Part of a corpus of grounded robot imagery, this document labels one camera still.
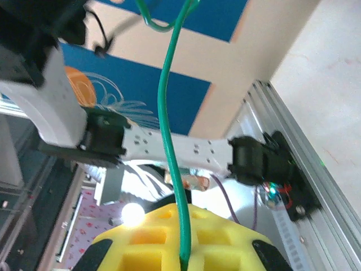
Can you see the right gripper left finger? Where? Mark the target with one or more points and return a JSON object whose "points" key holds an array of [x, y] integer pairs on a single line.
{"points": [[146, 245]]}

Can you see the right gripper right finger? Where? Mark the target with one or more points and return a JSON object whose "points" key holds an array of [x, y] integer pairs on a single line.
{"points": [[225, 248]]}

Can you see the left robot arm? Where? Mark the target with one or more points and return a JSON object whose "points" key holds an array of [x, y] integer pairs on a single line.
{"points": [[180, 149]]}

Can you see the purple floral floor mat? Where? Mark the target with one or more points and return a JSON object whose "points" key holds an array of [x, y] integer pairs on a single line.
{"points": [[93, 220]]}

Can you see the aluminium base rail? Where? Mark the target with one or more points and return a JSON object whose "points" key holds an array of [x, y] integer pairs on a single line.
{"points": [[324, 175]]}

